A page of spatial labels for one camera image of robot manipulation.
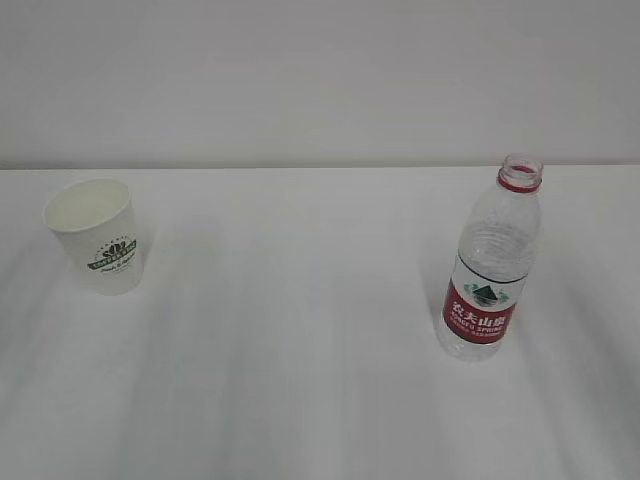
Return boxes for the clear red-label water bottle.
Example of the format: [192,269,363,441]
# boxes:
[435,154,544,362]

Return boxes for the white paper coffee cup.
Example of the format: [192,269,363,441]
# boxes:
[43,178,143,296]

